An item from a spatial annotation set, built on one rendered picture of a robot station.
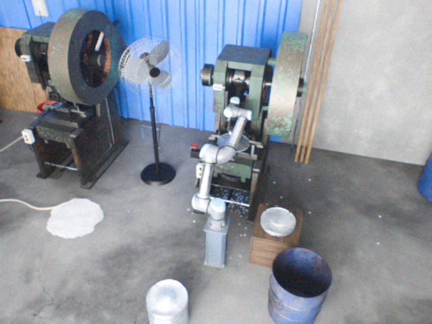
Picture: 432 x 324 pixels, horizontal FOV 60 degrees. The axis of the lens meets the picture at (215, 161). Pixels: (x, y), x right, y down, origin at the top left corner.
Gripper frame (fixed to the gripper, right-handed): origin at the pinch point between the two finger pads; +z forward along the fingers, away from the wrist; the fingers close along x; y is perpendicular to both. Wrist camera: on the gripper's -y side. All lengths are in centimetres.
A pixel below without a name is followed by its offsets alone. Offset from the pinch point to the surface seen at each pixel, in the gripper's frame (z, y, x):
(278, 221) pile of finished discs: 50, -38, -50
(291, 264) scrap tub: 61, -71, -66
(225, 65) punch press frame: -58, 12, 11
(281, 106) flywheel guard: -46, -20, -38
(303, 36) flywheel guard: -85, 19, -45
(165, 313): 61, -134, 14
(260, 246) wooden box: 65, -57, -40
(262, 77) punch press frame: -53, 9, -19
